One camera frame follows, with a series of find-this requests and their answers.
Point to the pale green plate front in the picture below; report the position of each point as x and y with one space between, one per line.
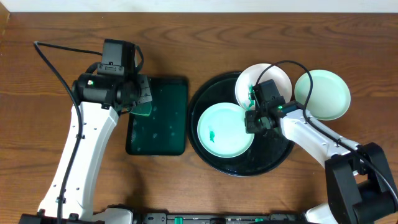
221 130

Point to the pale green plate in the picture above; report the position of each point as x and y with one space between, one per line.
221 130
330 97

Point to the round black serving tray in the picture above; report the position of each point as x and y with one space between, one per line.
265 153

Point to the black rectangular water tray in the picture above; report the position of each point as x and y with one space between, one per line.
163 132

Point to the green scrubbing sponge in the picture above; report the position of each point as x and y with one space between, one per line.
143 109

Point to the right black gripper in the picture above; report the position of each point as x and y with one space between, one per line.
250 127

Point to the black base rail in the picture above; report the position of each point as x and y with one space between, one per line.
163 218

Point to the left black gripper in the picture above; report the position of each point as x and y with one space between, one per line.
143 93

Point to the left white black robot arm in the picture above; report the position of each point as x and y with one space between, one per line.
100 100

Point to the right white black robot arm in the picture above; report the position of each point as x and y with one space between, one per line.
359 183

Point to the white plate green stain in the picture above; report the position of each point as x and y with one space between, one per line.
248 78

